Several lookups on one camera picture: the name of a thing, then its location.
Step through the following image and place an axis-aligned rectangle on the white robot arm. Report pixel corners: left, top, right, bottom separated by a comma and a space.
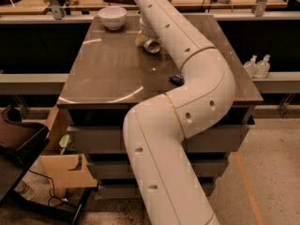
123, 0, 235, 225

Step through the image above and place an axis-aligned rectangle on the green white small packet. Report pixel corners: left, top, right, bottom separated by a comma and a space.
59, 134, 73, 154

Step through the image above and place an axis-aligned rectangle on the beige cardboard piece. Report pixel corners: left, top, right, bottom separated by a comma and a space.
40, 106, 98, 198

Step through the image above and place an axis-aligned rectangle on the white ceramic bowl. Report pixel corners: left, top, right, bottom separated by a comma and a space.
97, 7, 127, 30

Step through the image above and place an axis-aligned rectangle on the top grey drawer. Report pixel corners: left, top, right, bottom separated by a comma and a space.
67, 125, 249, 154

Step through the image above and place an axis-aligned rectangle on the right clear pump bottle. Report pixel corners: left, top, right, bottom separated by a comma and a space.
254, 54, 270, 79

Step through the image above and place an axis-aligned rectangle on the dark brown tray cart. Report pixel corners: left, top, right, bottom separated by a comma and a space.
0, 106, 92, 225

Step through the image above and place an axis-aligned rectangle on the left clear pump bottle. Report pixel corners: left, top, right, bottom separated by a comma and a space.
244, 55, 257, 78

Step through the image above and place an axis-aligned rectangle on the grey drawer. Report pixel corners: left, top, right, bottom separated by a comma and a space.
97, 182, 217, 201
88, 159, 228, 179
67, 125, 249, 154

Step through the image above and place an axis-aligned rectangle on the bottom grey drawer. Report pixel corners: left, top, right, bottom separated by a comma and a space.
97, 182, 217, 201

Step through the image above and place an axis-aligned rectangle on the black floor cable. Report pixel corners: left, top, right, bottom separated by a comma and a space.
28, 168, 79, 209

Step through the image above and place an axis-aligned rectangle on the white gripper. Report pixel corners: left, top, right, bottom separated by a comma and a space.
135, 14, 158, 46

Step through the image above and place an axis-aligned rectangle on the middle grey drawer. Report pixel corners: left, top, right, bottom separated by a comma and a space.
88, 159, 228, 179

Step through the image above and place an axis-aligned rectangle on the dark blue snack packet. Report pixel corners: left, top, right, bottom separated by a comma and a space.
169, 73, 185, 86

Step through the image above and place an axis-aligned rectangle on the silver green 7up can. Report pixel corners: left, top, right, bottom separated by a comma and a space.
143, 38, 161, 54

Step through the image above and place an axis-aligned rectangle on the clear pump bottle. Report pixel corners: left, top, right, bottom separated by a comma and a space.
254, 54, 270, 79
244, 55, 257, 78

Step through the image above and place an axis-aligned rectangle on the grey drawer cabinet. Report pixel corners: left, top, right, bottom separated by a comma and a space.
57, 14, 263, 194

